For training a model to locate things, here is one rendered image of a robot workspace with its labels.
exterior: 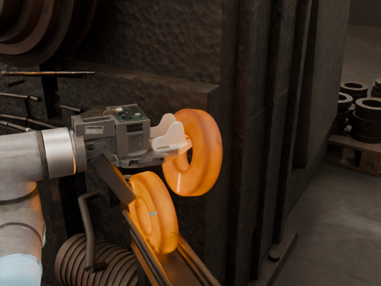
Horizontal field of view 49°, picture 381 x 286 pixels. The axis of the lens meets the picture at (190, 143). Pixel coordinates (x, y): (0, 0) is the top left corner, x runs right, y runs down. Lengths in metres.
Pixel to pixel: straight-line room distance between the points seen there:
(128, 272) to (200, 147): 0.36
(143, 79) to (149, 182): 0.31
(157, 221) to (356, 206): 1.57
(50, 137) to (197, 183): 0.24
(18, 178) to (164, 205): 0.23
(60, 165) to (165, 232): 0.21
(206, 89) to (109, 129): 0.30
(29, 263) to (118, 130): 0.22
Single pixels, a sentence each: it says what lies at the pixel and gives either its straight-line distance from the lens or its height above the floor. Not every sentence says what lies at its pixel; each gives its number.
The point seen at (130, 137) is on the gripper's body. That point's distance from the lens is 0.66.
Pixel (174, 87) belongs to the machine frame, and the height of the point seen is 0.87.
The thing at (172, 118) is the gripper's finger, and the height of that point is 0.88.
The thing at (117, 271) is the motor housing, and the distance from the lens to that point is 0.93.
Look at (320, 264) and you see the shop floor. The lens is 1.80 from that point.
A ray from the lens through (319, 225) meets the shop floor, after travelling 2.00.
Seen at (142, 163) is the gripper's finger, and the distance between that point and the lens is 0.67.
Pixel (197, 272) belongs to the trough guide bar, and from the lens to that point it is 0.70.
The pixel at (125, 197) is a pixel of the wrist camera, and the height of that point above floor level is 0.77.
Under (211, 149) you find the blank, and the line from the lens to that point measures 0.68.
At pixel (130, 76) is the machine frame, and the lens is 0.99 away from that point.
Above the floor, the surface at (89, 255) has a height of 0.56.
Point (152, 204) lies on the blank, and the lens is 0.71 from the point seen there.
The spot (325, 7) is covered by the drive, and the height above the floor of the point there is 0.94.
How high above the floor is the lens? 1.16
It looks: 26 degrees down
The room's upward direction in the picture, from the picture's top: straight up
